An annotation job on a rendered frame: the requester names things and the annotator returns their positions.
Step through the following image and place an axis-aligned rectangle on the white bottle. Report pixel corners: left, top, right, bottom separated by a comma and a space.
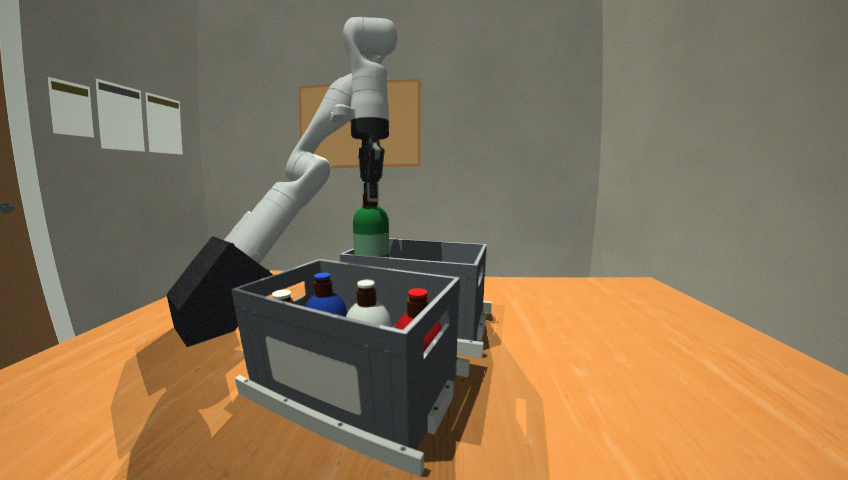
272, 290, 294, 304
346, 280, 391, 327

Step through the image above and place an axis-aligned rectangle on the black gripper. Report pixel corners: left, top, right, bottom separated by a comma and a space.
351, 117, 389, 202

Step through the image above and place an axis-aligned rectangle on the dark grey plastic crate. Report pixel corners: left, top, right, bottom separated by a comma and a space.
239, 259, 460, 450
353, 238, 487, 341

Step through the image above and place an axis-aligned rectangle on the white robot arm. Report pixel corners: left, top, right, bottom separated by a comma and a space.
225, 17, 397, 264

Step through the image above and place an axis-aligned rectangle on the red bottle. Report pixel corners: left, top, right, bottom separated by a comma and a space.
394, 289, 442, 351

